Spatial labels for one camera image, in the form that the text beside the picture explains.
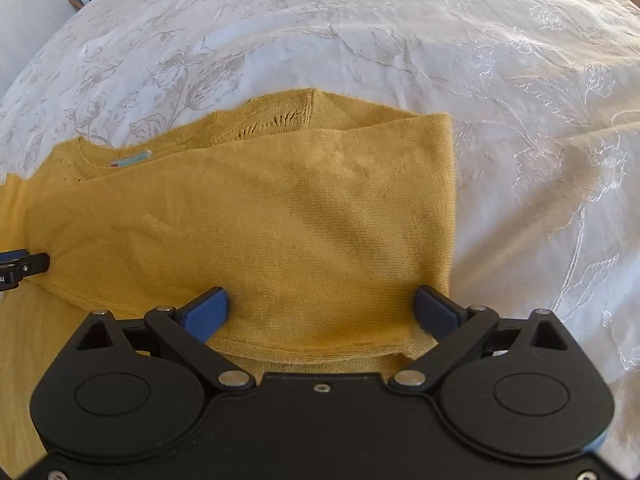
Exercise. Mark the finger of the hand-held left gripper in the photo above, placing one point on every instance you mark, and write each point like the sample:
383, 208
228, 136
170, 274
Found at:
30, 263

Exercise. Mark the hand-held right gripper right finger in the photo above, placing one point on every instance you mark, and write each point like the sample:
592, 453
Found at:
440, 312

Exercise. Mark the yellow knit sweater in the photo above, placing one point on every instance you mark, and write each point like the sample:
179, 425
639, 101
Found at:
275, 210

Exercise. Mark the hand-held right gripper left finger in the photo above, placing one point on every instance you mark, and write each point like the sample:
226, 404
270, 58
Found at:
207, 312

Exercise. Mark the white embroidered bedspread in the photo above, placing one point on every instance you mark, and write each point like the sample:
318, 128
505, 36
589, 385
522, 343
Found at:
400, 60

